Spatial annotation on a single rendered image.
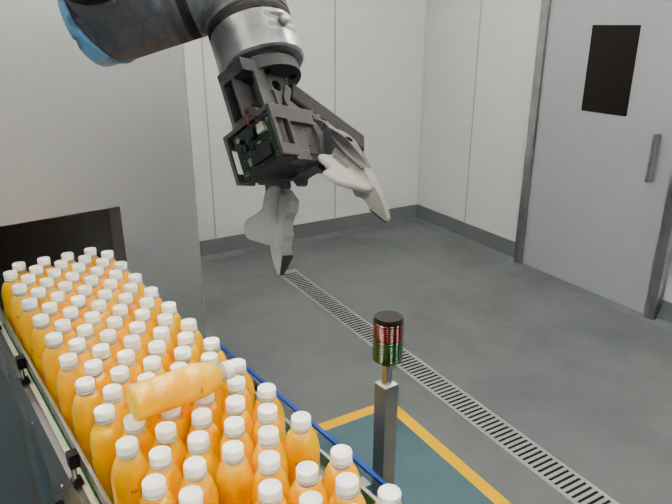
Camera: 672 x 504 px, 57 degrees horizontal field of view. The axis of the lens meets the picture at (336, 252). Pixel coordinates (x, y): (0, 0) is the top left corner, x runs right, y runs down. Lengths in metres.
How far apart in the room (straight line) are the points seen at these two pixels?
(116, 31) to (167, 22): 0.05
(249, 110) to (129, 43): 0.16
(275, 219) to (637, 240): 3.95
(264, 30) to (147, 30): 0.13
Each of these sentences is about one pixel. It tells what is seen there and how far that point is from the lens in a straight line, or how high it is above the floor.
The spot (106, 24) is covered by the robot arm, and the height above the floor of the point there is 1.83.
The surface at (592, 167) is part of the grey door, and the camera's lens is 4.62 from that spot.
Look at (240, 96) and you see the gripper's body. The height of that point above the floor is 1.76.
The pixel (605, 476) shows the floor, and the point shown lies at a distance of 3.05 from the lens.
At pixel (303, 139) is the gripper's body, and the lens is 0.60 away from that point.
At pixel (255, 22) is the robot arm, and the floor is 1.83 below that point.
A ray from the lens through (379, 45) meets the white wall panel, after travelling 5.66.
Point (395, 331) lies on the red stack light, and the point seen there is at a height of 1.24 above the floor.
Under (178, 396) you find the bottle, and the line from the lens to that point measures 1.25.
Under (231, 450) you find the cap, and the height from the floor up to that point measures 1.11.
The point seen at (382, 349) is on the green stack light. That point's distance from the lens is 1.29.
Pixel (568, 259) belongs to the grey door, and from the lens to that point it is 4.86.
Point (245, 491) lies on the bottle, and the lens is 1.20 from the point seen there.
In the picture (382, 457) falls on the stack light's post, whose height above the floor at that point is 0.92.
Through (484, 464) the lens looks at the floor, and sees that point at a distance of 2.95.
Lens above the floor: 1.83
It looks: 20 degrees down
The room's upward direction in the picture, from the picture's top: straight up
